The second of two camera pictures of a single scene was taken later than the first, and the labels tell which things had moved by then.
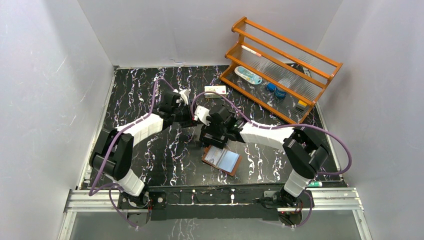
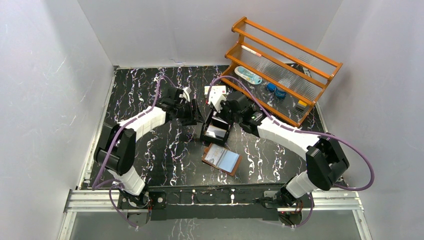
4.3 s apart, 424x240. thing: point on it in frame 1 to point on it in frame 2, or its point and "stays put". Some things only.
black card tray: x=210 y=136 stays put
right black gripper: x=212 y=121 to x=224 y=104
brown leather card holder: x=225 y=161 stays put
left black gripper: x=185 y=116 stays put
